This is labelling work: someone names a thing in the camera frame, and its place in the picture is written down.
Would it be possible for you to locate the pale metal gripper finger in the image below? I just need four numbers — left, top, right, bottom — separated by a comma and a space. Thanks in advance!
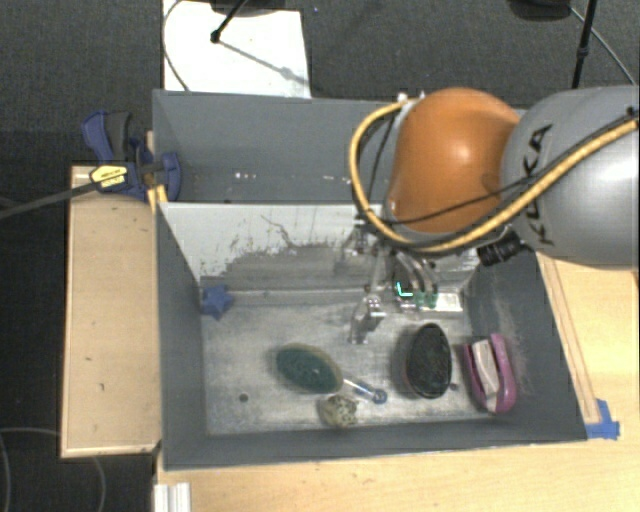
347, 310, 375, 346
363, 293, 390, 324

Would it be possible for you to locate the dark green oval brush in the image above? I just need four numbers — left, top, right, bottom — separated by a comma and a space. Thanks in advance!
273, 342, 389, 406

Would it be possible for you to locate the black oval brush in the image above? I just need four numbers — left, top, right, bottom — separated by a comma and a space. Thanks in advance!
393, 322, 454, 401

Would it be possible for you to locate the grey metal bin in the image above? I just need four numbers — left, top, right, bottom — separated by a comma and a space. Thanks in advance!
151, 88, 589, 471

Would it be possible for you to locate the speckled beige stone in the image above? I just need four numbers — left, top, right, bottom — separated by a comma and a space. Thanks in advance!
316, 393, 360, 429

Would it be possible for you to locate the purple and white stapler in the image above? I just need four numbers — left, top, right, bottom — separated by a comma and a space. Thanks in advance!
460, 332, 519, 416

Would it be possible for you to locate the pale wood board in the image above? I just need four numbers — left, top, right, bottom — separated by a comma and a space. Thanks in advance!
59, 164, 162, 459

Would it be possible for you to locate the black cylinder on white bracket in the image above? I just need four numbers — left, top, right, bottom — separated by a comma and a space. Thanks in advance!
476, 233, 532, 268

